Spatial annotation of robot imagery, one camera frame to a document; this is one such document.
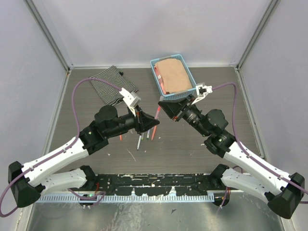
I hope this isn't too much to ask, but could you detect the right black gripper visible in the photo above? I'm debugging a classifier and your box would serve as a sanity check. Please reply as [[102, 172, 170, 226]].
[[158, 93, 210, 137]]

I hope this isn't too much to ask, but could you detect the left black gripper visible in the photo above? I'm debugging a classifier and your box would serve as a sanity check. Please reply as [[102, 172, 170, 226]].
[[106, 105, 160, 138]]

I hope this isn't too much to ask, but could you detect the white marker green end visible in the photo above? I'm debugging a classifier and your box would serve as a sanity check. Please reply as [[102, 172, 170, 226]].
[[146, 129, 151, 140]]

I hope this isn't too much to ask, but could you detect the salmon orange pen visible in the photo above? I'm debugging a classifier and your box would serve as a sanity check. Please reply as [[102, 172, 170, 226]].
[[151, 126, 157, 140]]

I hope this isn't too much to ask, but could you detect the white pen blue end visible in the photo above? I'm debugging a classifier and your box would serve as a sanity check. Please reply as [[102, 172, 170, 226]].
[[137, 135, 142, 150]]

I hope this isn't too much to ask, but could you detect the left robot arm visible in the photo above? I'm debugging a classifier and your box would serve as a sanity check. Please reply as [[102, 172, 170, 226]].
[[8, 105, 159, 208]]

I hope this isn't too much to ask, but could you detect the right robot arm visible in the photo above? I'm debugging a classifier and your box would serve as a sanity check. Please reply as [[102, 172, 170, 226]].
[[158, 95, 305, 219]]

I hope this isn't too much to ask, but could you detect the light blue plastic basket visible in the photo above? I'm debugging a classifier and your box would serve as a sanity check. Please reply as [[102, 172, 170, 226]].
[[150, 54, 196, 100]]

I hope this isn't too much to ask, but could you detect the peach folded towel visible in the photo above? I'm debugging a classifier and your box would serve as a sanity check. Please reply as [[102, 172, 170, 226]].
[[154, 58, 192, 94]]

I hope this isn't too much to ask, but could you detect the black white striped cloth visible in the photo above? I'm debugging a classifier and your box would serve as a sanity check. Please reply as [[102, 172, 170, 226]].
[[89, 65, 140, 106]]

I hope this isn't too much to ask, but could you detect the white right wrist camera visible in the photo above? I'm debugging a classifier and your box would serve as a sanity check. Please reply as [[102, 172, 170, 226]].
[[192, 83, 213, 104]]

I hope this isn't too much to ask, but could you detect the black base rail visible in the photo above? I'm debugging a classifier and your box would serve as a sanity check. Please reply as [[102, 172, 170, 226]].
[[79, 172, 231, 197]]

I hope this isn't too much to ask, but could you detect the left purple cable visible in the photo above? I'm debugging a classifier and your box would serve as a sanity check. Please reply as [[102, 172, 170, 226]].
[[0, 77, 125, 218]]

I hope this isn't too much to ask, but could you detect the purple cable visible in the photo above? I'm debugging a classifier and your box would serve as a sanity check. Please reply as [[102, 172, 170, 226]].
[[211, 82, 308, 207], [0, 77, 125, 218]]

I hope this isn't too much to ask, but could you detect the grey slotted cable duct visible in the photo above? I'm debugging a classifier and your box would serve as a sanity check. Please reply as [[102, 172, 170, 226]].
[[37, 192, 215, 204]]

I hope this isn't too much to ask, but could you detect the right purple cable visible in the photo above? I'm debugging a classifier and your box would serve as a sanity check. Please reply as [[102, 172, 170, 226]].
[[211, 82, 308, 207]]

